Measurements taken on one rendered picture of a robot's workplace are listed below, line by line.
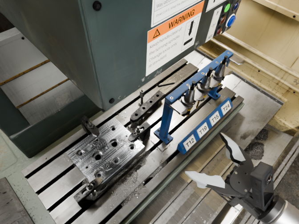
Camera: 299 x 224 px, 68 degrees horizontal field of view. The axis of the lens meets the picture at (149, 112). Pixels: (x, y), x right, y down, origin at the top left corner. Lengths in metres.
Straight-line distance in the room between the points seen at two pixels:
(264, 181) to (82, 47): 0.41
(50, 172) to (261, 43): 1.34
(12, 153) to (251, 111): 1.59
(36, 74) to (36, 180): 0.49
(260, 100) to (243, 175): 1.11
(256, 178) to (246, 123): 1.10
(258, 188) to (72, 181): 0.85
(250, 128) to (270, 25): 0.62
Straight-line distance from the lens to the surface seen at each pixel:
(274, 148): 1.69
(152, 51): 0.43
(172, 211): 1.24
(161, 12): 0.40
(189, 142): 1.17
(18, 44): 1.04
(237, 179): 0.56
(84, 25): 0.31
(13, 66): 1.08
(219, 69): 1.06
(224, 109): 1.34
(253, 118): 1.60
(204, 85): 0.99
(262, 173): 0.50
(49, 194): 1.16
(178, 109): 0.92
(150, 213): 1.23
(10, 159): 1.70
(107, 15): 0.32
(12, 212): 1.48
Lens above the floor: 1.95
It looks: 55 degrees down
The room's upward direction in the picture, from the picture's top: 4 degrees clockwise
